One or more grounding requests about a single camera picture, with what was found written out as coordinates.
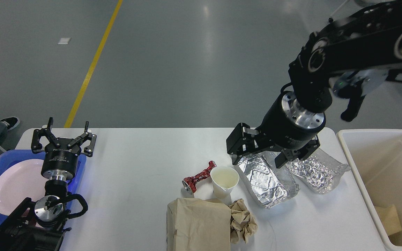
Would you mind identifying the aluminium foil tray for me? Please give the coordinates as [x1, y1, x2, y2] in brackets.
[234, 151, 300, 209]

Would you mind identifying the beige plastic bin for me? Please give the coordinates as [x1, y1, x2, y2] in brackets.
[337, 129, 402, 251]

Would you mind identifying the white paper cup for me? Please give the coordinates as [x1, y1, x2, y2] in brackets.
[210, 166, 239, 204]

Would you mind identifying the clear floor plate left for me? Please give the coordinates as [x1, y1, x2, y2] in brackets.
[272, 112, 290, 127]

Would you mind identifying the white floor tape patch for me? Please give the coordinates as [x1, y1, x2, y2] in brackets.
[57, 38, 71, 45]

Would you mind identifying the black sneaker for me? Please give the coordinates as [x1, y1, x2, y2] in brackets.
[0, 116, 20, 131]

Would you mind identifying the pink plate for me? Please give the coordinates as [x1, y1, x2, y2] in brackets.
[0, 159, 47, 216]

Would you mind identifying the crushed red can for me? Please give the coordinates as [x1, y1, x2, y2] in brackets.
[182, 160, 217, 194]

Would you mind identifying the large brown paper bag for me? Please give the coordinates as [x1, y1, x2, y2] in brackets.
[166, 198, 231, 251]

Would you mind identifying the crumpled brown paper ball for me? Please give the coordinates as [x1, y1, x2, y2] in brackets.
[229, 198, 258, 244]

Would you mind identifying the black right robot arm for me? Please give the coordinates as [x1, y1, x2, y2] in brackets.
[226, 0, 402, 168]

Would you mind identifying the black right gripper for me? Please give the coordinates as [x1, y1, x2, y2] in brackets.
[226, 92, 326, 169]

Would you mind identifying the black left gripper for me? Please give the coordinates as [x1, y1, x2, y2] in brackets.
[31, 116, 97, 180]

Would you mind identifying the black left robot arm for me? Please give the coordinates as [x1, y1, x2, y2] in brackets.
[0, 117, 97, 251]

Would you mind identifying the clear plastic wrap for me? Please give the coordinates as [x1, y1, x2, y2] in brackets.
[284, 148, 350, 195]

